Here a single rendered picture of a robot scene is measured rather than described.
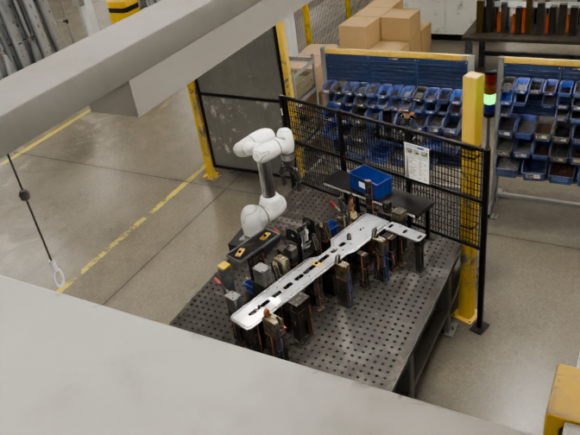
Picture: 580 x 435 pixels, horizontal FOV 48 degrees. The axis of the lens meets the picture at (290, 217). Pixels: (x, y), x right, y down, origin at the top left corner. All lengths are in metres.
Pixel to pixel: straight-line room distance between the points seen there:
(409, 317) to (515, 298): 1.47
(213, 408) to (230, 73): 6.64
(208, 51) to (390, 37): 7.74
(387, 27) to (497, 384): 5.31
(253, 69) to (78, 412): 6.45
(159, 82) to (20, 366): 0.89
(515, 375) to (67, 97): 4.34
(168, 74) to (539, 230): 5.47
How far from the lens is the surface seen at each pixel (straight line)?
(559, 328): 5.36
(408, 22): 8.70
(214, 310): 4.56
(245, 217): 4.83
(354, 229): 4.59
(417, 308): 4.37
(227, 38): 1.23
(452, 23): 10.89
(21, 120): 0.88
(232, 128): 7.08
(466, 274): 5.05
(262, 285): 4.19
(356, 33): 8.58
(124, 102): 1.05
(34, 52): 11.90
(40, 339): 0.22
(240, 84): 6.77
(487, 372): 4.96
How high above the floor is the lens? 3.61
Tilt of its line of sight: 33 degrees down
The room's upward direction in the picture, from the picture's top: 9 degrees counter-clockwise
